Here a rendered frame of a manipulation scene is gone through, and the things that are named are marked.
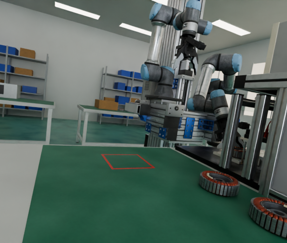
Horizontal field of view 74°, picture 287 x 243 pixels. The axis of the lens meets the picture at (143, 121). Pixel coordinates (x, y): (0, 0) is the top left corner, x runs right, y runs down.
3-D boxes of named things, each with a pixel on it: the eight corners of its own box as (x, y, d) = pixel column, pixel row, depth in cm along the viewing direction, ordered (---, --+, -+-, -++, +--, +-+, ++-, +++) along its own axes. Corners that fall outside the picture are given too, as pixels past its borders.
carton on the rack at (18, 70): (17, 74, 586) (17, 68, 585) (33, 76, 605) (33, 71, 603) (14, 73, 551) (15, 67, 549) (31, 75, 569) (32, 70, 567)
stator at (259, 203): (273, 241, 36) (277, 222, 36) (238, 208, 47) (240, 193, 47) (324, 244, 37) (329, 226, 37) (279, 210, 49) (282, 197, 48)
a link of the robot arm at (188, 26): (201, 25, 96) (188, 20, 93) (199, 34, 97) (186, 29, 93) (191, 29, 103) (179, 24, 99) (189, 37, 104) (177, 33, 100)
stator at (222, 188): (228, 183, 63) (231, 172, 63) (245, 200, 52) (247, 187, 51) (195, 178, 63) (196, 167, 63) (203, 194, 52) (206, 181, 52)
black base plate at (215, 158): (174, 149, 103) (175, 145, 103) (252, 151, 130) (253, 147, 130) (258, 191, 61) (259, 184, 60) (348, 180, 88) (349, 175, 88)
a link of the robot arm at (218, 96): (224, 93, 108) (224, 86, 101) (228, 111, 104) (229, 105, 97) (209, 97, 111) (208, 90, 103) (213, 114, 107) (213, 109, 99)
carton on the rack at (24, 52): (21, 58, 585) (21, 49, 582) (34, 60, 601) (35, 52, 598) (19, 56, 549) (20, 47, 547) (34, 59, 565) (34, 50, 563)
